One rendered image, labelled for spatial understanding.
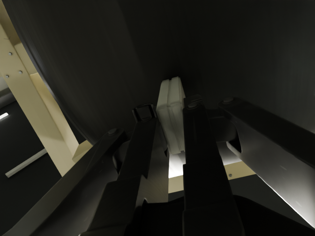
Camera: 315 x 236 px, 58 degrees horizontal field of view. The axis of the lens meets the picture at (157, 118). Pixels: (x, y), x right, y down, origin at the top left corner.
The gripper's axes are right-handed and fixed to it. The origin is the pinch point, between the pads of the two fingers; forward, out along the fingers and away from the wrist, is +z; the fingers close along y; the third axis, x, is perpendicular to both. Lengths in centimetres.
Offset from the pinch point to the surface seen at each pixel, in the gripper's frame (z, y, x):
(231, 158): 12.7, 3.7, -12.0
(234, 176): 58, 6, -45
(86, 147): 72, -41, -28
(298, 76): 5.2, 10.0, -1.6
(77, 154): 71, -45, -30
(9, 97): 908, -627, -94
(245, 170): 58, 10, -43
